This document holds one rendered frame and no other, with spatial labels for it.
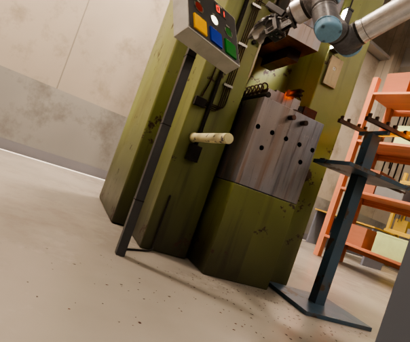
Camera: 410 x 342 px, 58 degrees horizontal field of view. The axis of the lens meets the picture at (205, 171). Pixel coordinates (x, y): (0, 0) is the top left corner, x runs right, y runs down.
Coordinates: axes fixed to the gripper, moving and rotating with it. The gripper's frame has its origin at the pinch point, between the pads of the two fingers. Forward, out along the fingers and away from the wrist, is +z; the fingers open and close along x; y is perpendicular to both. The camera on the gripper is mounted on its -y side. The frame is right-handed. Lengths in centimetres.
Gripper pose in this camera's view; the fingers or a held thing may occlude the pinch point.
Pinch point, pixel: (250, 35)
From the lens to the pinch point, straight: 168.3
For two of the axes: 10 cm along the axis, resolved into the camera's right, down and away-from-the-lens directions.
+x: 6.5, 2.5, 7.2
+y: 0.5, 9.3, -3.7
